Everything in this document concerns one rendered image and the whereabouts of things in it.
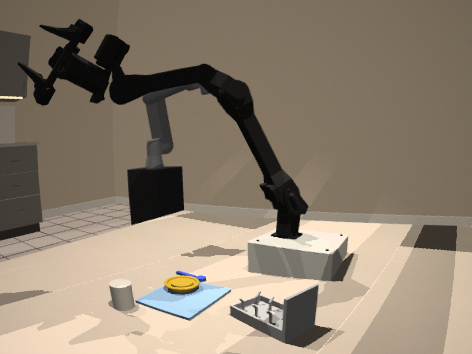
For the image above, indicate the beige cylinder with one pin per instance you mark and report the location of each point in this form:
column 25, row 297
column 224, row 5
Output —
column 121, row 294

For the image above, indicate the olive-yellow round plate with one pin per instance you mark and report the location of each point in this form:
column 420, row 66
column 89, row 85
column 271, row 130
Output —
column 182, row 283

